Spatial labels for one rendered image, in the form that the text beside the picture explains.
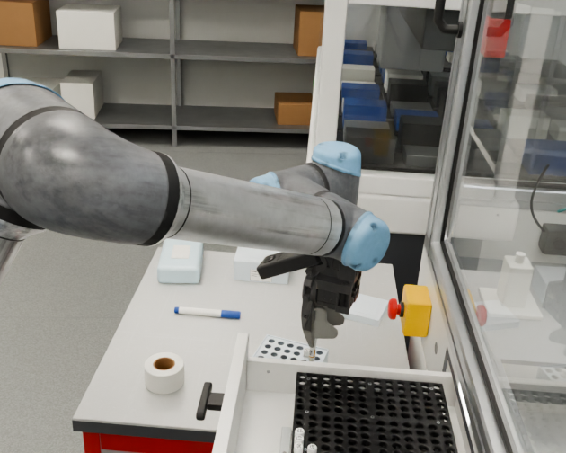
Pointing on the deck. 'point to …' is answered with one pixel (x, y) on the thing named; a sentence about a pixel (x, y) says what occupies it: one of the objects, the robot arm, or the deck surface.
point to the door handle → (445, 22)
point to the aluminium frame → (447, 291)
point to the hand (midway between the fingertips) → (309, 337)
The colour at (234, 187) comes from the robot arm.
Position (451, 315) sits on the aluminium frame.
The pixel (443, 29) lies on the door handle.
